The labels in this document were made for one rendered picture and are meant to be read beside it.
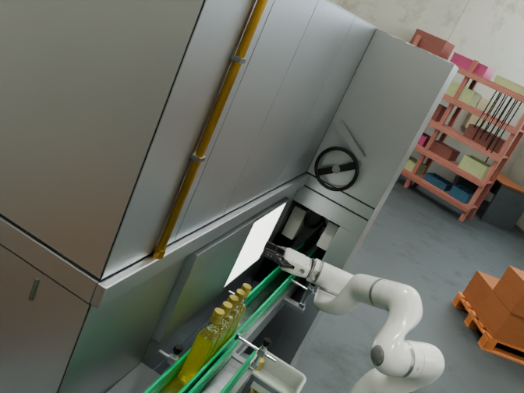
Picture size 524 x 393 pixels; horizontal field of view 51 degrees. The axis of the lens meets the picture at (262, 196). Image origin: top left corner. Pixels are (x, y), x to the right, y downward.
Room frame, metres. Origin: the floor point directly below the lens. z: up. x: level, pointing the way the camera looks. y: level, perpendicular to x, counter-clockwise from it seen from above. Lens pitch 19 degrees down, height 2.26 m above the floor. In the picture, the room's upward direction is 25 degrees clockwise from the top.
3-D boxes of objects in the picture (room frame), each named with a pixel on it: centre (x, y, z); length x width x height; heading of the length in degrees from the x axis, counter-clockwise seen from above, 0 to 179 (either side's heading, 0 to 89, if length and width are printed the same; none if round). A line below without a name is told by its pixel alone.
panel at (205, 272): (1.92, 0.01, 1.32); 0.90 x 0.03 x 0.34; 166
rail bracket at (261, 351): (1.72, -0.21, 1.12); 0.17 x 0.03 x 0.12; 76
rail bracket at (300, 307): (2.35, -0.37, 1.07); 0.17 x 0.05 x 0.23; 76
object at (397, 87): (2.90, -0.41, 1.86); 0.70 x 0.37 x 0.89; 166
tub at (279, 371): (1.81, -0.34, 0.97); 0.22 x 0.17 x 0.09; 76
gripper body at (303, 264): (1.74, -0.21, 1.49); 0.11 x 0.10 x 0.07; 92
